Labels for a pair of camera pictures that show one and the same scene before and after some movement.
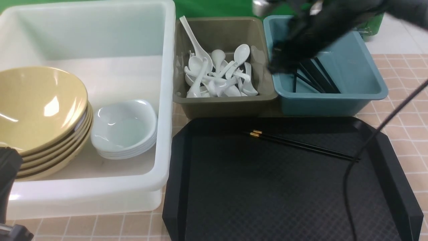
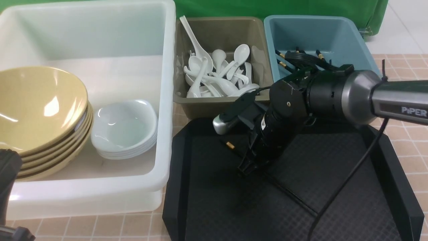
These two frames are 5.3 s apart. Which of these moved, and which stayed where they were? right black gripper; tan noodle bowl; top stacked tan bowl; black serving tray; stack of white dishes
Moved: right black gripper
Stayed: top stacked tan bowl; stack of white dishes; tan noodle bowl; black serving tray
